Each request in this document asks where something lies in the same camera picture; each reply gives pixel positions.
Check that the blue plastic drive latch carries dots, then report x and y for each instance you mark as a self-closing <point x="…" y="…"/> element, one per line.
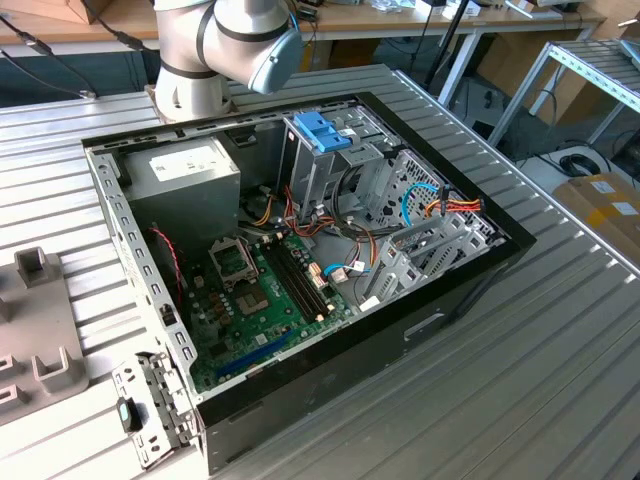
<point x="320" y="130"/>

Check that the grey metal disk bay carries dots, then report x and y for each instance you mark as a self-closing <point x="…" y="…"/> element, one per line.
<point x="400" y="260"/>

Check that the grey metal drive cage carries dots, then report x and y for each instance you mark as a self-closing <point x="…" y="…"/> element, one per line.
<point x="307" y="175"/>

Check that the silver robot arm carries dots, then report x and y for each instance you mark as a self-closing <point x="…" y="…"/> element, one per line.
<point x="185" y="40"/>

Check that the blue expansion slot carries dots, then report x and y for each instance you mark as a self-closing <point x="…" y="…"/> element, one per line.
<point x="250" y="357"/>

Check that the white board connector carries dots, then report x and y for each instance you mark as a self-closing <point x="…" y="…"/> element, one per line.
<point x="317" y="277"/>

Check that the wooden desk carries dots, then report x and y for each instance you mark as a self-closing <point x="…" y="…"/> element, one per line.
<point x="500" y="22"/>

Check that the metal slat side table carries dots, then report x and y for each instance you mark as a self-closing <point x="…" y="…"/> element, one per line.
<point x="595" y="60"/>

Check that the cardboard box with yellow tape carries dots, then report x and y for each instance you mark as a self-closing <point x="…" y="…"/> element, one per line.
<point x="595" y="215"/>

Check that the grey parts rack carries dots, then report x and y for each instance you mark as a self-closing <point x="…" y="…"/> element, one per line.
<point x="40" y="320"/>

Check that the green motherboard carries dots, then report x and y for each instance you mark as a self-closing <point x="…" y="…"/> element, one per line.
<point x="260" y="335"/>

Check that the small brown box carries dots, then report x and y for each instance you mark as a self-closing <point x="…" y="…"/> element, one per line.
<point x="70" y="10"/>

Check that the black open PC case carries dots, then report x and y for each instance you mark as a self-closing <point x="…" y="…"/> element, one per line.
<point x="325" y="380"/>

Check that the white paper tag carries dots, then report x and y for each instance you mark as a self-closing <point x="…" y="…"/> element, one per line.
<point x="370" y="303"/>

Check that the black case fan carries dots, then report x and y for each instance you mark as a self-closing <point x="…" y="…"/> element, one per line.
<point x="162" y="270"/>

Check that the CPU socket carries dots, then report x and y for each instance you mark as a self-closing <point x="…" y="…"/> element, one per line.
<point x="252" y="302"/>

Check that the black RAM slot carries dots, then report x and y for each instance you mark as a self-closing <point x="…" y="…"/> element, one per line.
<point x="301" y="280"/>
<point x="294" y="280"/>
<point x="286" y="280"/>
<point x="309" y="280"/>

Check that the small black rail latch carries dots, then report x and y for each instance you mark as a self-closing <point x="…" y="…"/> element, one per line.
<point x="168" y="315"/>

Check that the metal expansion slot bracket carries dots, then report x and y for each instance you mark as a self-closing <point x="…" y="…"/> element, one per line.
<point x="165" y="390"/>

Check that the grey power supply unit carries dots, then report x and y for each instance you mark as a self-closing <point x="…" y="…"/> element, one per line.
<point x="185" y="200"/>

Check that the black oval latch button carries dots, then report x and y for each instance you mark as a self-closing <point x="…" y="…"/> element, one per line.
<point x="129" y="415"/>

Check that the black tripod pole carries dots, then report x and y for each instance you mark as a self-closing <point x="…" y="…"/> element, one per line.
<point x="448" y="35"/>

